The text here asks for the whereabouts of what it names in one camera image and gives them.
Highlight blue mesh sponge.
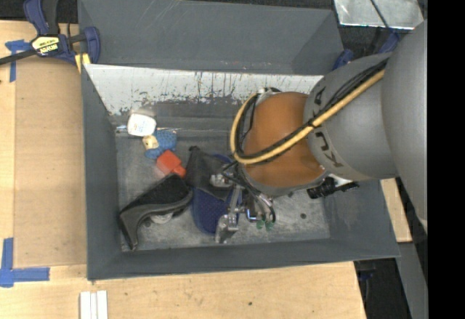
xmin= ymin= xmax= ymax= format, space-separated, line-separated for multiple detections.
xmin=191 ymin=153 xmax=238 ymax=235

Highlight black cloth pouch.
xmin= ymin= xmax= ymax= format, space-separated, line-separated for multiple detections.
xmin=185 ymin=145 xmax=234 ymax=199

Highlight black high-heel shoe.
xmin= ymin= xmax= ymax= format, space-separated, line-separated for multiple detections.
xmin=118 ymin=174 xmax=194 ymax=251

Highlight red plastic block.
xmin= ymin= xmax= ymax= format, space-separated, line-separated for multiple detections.
xmin=155 ymin=149 xmax=187 ymax=179

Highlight blue knobbly toy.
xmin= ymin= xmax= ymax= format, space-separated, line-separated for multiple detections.
xmin=144 ymin=128 xmax=179 ymax=161

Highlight small cream toy piece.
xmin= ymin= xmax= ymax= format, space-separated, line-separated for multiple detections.
xmin=142 ymin=134 xmax=161 ymax=151

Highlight white packet with blue print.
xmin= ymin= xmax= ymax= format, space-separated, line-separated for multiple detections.
xmin=126 ymin=113 xmax=158 ymax=138

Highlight grey metal bin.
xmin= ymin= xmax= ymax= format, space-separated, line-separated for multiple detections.
xmin=76 ymin=0 xmax=401 ymax=280

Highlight black cylinder on white bracket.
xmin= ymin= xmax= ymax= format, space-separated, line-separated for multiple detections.
xmin=307 ymin=177 xmax=360 ymax=201

